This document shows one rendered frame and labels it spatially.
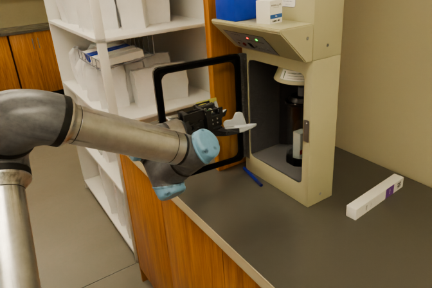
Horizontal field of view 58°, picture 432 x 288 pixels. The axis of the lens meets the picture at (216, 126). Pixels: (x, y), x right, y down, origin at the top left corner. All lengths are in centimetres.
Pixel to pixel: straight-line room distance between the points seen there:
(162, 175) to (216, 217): 35
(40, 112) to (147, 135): 21
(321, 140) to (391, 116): 39
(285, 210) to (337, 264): 26
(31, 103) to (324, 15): 74
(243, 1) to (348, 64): 58
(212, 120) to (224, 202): 35
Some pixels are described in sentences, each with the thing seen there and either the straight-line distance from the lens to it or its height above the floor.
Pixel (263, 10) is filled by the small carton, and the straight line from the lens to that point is 110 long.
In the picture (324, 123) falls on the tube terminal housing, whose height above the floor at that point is 121.
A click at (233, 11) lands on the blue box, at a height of 154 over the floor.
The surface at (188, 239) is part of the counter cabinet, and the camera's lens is 151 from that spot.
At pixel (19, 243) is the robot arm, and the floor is 127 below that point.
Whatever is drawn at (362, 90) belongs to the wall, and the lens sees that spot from 157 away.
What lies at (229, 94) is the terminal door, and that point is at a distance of 133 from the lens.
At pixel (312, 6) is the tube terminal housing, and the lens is 108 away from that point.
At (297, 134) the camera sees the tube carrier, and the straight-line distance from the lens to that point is 131.
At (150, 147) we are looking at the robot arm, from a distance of 81.
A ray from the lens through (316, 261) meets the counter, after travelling 111.
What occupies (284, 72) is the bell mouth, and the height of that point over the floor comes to 135.
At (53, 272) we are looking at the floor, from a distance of 271.
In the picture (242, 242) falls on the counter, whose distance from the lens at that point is 116.
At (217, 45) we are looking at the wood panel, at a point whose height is 141.
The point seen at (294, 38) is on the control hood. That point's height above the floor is 148.
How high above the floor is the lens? 168
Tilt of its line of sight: 23 degrees down
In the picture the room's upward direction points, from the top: 4 degrees counter-clockwise
